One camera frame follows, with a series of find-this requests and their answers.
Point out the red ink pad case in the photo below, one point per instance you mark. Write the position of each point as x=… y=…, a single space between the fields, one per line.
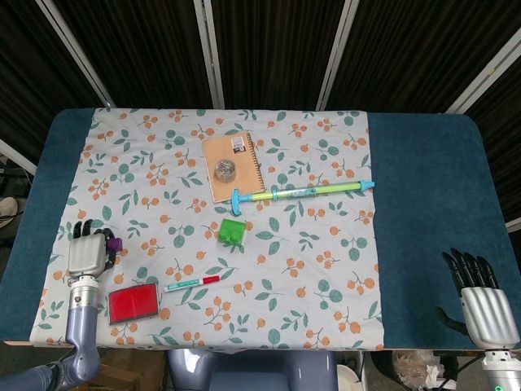
x=133 y=303

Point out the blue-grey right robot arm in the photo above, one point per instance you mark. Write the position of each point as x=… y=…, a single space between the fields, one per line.
x=500 y=370

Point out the white shoe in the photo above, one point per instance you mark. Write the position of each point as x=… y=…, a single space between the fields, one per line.
x=8 y=208

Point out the clear jar of paper clips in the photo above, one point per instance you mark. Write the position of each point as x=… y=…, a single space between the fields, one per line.
x=226 y=171

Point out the teal table cover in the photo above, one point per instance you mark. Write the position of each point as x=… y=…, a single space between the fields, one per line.
x=427 y=183

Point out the floral fruit print tablecloth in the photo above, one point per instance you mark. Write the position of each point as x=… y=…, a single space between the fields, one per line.
x=285 y=244

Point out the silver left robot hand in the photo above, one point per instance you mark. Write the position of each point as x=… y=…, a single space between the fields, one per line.
x=86 y=256

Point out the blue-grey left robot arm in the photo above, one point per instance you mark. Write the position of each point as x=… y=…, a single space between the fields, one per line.
x=81 y=326

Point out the clear bag of paper waste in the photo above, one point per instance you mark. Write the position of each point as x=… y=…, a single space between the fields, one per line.
x=415 y=370

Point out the kraft spiral notebook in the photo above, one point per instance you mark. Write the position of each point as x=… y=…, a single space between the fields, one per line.
x=244 y=183

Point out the white partition frame post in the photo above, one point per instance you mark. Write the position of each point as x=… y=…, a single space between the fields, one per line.
x=337 y=53
x=484 y=74
x=77 y=53
x=208 y=53
x=18 y=159

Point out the dark slatted partition panel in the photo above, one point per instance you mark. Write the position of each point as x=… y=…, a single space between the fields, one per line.
x=415 y=53
x=32 y=73
x=504 y=134
x=277 y=53
x=142 y=53

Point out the blue-grey robot torso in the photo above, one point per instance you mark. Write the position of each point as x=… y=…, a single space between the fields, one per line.
x=252 y=370

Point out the blue green toy water pump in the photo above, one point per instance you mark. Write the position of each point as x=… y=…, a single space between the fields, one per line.
x=301 y=191

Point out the white marker with red cap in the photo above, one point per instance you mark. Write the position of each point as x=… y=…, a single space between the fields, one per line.
x=191 y=284

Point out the brown cardboard box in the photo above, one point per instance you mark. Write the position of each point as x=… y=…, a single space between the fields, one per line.
x=126 y=372

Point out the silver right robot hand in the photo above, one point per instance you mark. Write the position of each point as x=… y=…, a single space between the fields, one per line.
x=486 y=309

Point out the purple toy building block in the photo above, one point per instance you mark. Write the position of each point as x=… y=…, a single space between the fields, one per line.
x=115 y=243

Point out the green toy building block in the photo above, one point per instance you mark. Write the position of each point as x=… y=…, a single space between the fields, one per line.
x=232 y=232

